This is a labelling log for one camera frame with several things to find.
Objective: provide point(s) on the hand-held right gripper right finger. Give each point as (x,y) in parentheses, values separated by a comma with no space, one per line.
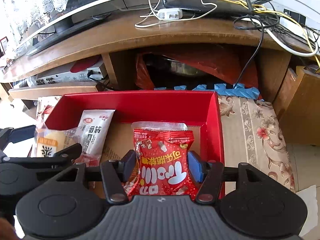
(195,165)

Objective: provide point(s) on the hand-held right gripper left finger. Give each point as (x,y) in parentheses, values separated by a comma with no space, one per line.
(130,163)

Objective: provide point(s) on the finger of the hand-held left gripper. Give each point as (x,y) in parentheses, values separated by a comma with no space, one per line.
(72,150)
(22,133)

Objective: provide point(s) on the clear bread packet yellow label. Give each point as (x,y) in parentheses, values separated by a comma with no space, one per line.
(50,140)

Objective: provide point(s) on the white noodle snack packet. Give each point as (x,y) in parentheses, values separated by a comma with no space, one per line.
(96,127)

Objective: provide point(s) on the red candy packet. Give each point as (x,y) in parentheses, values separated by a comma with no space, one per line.
(162,170)

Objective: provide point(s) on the red cardboard box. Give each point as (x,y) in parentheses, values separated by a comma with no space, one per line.
(150,105)

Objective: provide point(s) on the silver set-top box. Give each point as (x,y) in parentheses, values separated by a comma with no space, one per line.
(65,76)

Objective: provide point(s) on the red round paddle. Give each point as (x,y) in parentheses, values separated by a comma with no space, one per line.
(83,65)

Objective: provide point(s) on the blue foam mat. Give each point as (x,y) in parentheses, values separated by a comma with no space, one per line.
(245,92)

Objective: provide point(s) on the metal basin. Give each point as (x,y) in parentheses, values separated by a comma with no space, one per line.
(185,70)

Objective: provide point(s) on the large red plastic bag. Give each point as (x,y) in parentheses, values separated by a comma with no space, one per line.
(225,62)

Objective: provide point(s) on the wooden television stand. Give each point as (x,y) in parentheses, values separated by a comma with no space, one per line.
(175,35)

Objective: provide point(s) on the white charger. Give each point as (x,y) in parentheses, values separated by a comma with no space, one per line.
(170,14)

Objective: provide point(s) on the white power strip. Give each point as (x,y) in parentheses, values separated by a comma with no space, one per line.
(292,27)

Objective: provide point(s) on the picture frame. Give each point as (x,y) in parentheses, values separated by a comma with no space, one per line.
(3,45)

